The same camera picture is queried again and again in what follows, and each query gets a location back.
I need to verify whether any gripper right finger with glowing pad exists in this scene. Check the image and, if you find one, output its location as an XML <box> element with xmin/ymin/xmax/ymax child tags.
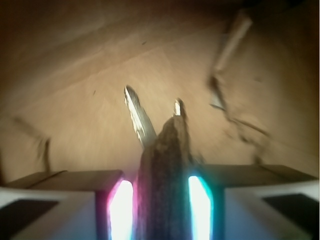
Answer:
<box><xmin>188</xmin><ymin>164</ymin><xmax>320</xmax><ymax>240</ymax></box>

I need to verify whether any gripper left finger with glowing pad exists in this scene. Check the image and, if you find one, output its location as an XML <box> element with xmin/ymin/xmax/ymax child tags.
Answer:
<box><xmin>0</xmin><ymin>170</ymin><xmax>133</xmax><ymax>240</ymax></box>

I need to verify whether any dark brown wood chip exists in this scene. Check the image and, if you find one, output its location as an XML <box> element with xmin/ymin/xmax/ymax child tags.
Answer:
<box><xmin>134</xmin><ymin>116</ymin><xmax>192</xmax><ymax>240</ymax></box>

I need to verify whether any bunch of silver keys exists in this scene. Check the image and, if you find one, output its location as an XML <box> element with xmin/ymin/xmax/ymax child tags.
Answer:
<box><xmin>123</xmin><ymin>85</ymin><xmax>190</xmax><ymax>150</ymax></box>

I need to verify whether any brown paper bag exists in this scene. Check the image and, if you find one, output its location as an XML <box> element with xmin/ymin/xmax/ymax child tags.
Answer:
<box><xmin>0</xmin><ymin>0</ymin><xmax>320</xmax><ymax>185</ymax></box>

